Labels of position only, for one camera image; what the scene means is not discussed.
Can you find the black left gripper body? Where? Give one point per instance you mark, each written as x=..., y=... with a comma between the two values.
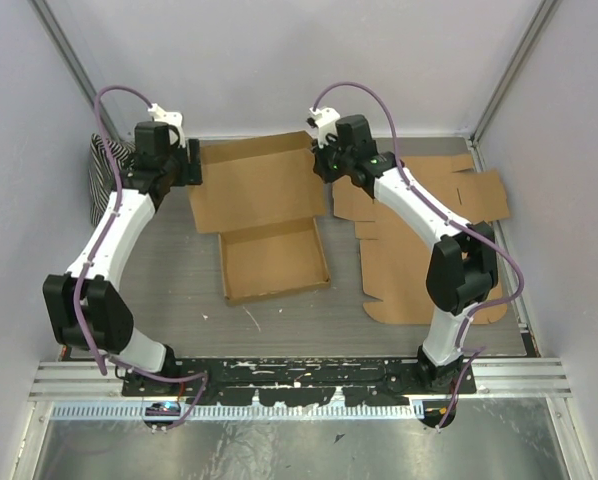
x=182, y=172

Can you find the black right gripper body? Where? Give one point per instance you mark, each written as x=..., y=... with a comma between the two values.
x=332, y=162

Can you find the brown cardboard box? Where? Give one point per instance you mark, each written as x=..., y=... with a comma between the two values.
x=262, y=199

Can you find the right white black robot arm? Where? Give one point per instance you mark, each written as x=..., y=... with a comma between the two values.
x=462, y=267

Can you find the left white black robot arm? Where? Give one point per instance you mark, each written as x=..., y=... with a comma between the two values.
x=84, y=305

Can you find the black white striped cloth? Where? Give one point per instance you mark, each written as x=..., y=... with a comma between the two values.
x=100, y=175

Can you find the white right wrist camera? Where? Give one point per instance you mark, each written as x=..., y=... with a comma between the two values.
x=324, y=121

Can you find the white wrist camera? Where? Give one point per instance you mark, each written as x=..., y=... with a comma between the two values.
x=172, y=118
x=324, y=121

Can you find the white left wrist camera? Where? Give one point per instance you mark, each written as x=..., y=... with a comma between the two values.
x=172, y=118

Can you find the left aluminium corner post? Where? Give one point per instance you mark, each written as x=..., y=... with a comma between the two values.
x=61, y=24

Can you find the aluminium corner post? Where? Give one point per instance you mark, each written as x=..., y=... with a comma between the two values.
x=61, y=24
x=530, y=38

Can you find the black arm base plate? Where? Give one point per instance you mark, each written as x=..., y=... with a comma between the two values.
x=301, y=382

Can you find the right aluminium corner post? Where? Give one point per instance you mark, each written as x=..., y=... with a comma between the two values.
x=530, y=38

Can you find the aluminium front rail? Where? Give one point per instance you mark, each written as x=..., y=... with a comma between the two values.
x=507, y=376

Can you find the slotted grey cable duct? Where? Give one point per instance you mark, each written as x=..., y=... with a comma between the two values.
x=169, y=411

